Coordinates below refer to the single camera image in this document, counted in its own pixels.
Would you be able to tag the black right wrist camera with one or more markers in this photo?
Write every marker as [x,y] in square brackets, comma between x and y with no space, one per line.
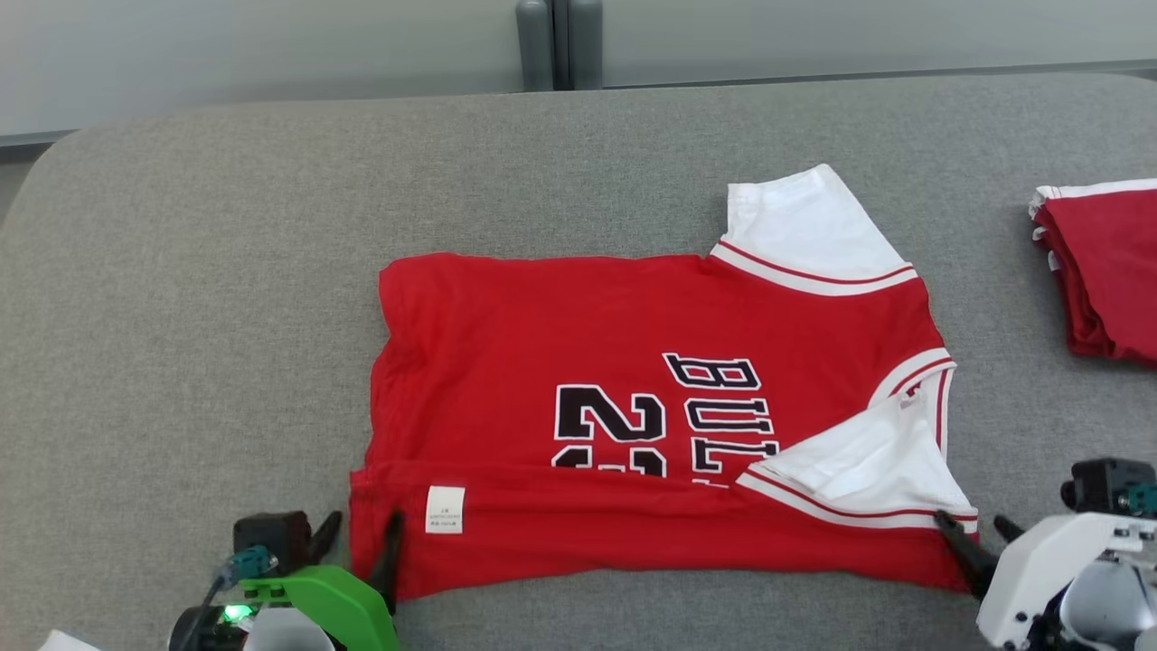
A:
[1098,484]

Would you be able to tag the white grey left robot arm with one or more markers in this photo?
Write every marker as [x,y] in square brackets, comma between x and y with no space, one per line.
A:
[289,633]

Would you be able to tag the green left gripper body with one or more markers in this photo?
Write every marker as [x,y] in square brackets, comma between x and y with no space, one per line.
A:
[343,606]

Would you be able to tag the red jersey white sleeves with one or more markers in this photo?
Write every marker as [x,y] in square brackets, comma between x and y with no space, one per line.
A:
[542,334]

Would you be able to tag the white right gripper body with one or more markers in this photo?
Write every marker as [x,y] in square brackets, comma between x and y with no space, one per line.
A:
[1039,570]

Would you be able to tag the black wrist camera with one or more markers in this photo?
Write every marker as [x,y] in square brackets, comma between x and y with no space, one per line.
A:
[271,533]
[1098,484]

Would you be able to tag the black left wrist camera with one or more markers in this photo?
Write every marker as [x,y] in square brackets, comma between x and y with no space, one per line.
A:
[271,533]

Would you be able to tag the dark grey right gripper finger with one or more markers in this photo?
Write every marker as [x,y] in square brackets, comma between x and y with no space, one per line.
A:
[1009,532]
[972,556]

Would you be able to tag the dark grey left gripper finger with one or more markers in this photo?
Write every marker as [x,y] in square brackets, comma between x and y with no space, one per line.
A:
[389,570]
[325,541]

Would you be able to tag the grey partition post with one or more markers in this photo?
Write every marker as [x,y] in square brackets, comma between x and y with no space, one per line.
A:
[560,45]

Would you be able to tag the red shorts white trim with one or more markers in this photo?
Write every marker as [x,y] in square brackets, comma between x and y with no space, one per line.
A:
[1112,271]

